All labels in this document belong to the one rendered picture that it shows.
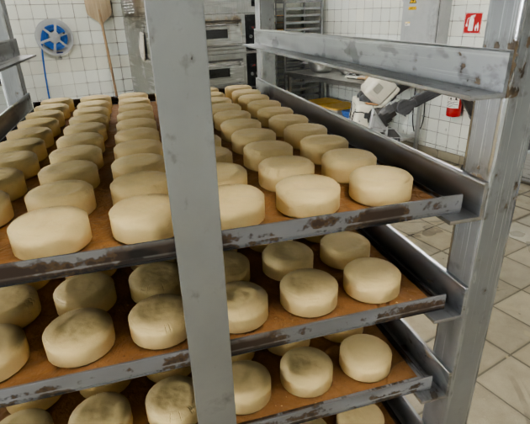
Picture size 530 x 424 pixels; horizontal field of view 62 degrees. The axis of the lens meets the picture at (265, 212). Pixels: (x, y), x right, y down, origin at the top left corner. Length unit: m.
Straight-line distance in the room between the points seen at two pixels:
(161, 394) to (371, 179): 0.26
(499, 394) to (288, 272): 2.09
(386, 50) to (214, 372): 0.32
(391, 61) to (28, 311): 0.39
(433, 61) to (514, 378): 2.25
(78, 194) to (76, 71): 5.82
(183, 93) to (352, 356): 0.30
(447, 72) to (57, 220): 0.30
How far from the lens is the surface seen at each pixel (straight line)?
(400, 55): 0.44
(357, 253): 0.43
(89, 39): 6.19
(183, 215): 0.27
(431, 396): 0.46
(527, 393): 2.51
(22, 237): 0.31
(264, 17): 0.89
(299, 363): 0.44
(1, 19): 0.87
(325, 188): 0.33
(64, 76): 6.16
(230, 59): 5.70
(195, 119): 0.26
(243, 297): 0.37
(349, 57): 0.53
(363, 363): 0.45
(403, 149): 0.44
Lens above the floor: 1.63
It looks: 24 degrees down
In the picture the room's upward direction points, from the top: 2 degrees counter-clockwise
